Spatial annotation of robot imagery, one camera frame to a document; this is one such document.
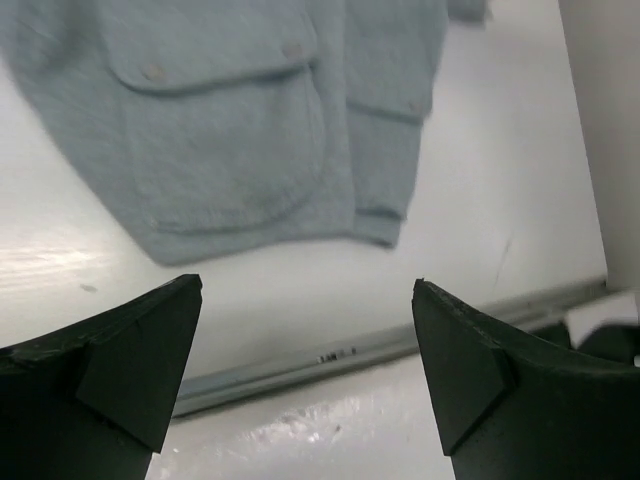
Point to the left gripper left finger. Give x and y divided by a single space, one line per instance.
94 400

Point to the grey zip-up jacket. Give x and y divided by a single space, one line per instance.
207 128

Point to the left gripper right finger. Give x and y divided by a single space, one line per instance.
511 405

